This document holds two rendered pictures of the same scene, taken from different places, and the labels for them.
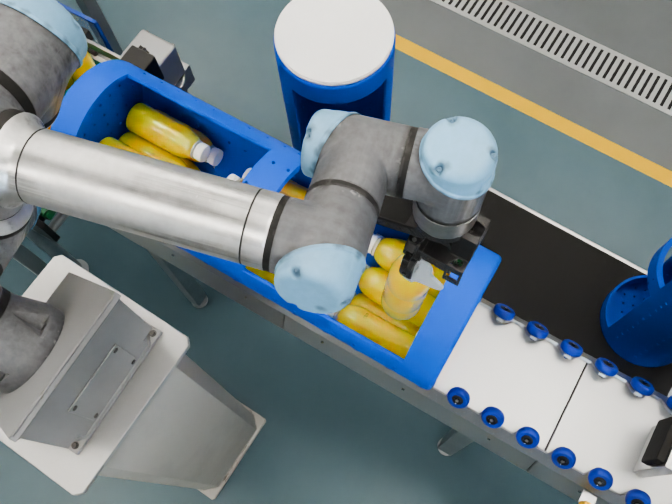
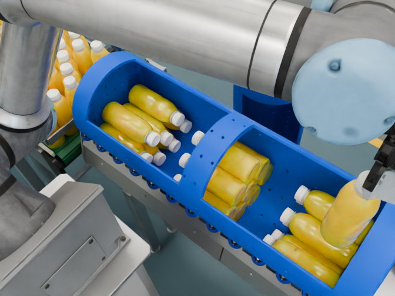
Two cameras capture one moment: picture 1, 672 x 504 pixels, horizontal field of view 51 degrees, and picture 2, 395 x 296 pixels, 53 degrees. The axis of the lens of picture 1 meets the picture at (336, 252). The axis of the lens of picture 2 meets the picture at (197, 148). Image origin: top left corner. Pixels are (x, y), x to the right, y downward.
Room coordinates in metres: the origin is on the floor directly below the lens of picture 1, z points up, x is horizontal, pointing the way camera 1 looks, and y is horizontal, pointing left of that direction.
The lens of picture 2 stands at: (0.00, 0.10, 1.98)
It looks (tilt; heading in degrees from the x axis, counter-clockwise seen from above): 55 degrees down; 8
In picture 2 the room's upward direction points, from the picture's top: 7 degrees counter-clockwise
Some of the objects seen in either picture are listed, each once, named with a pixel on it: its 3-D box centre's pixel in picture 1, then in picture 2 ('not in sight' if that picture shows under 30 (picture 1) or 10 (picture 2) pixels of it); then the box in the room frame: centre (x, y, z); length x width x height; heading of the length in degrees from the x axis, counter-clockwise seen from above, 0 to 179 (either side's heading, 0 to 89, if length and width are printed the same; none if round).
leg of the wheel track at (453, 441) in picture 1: (458, 436); not in sight; (0.17, -0.29, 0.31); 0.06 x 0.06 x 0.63; 54
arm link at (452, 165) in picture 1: (451, 171); not in sight; (0.32, -0.13, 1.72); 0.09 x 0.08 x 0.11; 69
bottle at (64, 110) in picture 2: not in sight; (63, 113); (0.84, 0.66, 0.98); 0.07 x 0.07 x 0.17
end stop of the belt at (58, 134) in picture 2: not in sight; (94, 104); (0.90, 0.57, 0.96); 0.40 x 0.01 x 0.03; 144
